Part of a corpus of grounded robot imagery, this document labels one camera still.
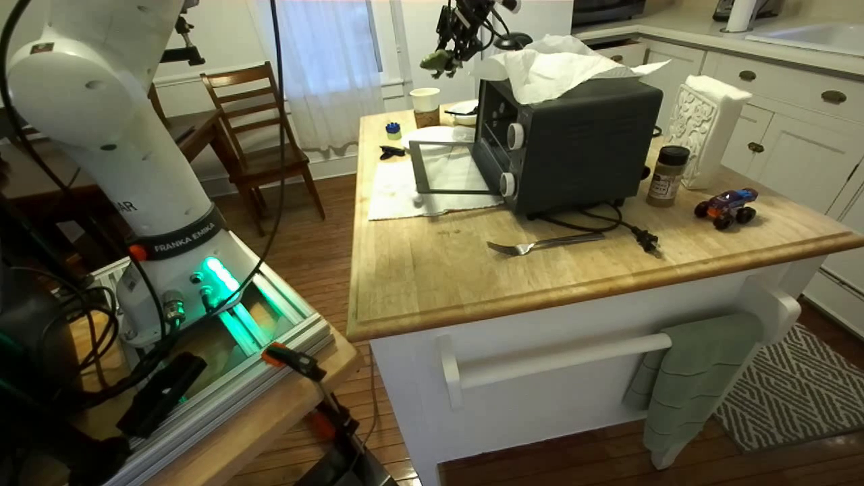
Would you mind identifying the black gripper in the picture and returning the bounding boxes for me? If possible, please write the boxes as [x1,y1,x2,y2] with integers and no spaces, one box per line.
[428,0,536,75]

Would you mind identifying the green hanging towel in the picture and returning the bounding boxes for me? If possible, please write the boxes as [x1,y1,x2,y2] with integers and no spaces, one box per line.
[622,310,767,472]

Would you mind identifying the green reptile toy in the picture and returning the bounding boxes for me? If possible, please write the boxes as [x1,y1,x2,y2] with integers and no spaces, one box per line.
[420,48,462,81]

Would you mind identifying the white kitchen island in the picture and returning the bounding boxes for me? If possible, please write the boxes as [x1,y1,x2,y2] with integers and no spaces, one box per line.
[343,106,864,486]

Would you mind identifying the white base cabinets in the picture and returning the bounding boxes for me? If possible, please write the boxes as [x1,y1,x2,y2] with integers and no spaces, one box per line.
[579,21,864,341]

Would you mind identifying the white sheer curtain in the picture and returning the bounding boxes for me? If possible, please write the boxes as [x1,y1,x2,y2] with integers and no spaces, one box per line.
[266,0,389,161]

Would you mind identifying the wooden robot cart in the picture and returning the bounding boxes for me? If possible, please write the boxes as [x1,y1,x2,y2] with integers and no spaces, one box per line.
[17,304,362,486]

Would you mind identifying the black power cord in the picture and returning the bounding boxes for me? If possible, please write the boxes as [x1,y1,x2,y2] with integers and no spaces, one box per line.
[539,164,664,257]

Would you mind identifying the spice jar black lid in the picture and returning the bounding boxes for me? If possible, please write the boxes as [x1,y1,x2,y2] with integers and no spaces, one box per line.
[645,144,695,211]

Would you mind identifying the white crumpled cloth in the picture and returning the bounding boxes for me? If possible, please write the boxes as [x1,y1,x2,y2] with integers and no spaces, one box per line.
[493,31,676,107]

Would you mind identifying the wooden folding chair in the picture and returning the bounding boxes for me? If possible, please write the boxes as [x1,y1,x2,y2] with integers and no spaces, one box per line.
[198,58,327,239]

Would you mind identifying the metal spoon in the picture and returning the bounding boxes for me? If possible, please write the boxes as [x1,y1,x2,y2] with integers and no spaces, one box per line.
[483,233,591,258]

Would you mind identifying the patterned grey rug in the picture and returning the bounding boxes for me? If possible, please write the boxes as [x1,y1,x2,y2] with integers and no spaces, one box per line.
[714,322,864,454]

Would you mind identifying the paper towel roll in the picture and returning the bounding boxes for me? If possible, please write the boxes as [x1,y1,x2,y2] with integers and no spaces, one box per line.
[721,0,764,38]

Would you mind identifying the white towel bar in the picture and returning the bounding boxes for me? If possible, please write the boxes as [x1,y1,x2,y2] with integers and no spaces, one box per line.
[437,287,806,412]

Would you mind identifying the black toaster oven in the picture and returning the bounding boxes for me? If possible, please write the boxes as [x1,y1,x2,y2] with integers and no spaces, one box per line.
[408,73,667,220]

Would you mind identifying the white ornate napkin holder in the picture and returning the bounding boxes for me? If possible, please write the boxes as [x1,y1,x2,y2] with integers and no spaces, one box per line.
[667,73,756,193]

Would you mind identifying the black flat device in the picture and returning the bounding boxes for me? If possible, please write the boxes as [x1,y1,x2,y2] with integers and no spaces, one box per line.
[115,347,210,443]

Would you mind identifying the orange black clamp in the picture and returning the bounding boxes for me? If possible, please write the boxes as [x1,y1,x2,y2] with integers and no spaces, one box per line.
[259,341,401,486]

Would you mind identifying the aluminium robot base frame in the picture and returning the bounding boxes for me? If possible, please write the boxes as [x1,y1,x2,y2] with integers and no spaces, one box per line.
[85,227,339,486]

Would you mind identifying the blue red toy car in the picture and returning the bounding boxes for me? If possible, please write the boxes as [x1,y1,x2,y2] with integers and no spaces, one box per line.
[692,184,763,233]

